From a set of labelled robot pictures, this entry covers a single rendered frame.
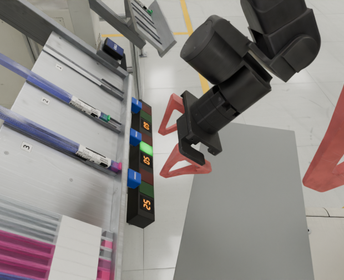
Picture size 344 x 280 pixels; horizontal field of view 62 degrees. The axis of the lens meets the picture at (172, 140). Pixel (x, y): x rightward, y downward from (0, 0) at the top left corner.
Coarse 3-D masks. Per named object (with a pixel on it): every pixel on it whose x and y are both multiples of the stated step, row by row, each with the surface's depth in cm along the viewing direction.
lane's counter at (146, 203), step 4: (140, 196) 53; (140, 200) 53; (144, 200) 53; (148, 200) 54; (152, 200) 55; (140, 204) 52; (144, 204) 53; (148, 204) 54; (152, 204) 54; (140, 208) 52; (144, 208) 52; (148, 208) 53; (152, 208) 54; (152, 212) 53
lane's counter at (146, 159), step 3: (141, 153) 61; (141, 156) 61; (144, 156) 61; (147, 156) 62; (141, 159) 60; (144, 159) 61; (147, 159) 61; (150, 159) 62; (141, 162) 59; (144, 162) 60; (147, 162) 61; (150, 162) 62; (147, 165) 60; (150, 165) 61
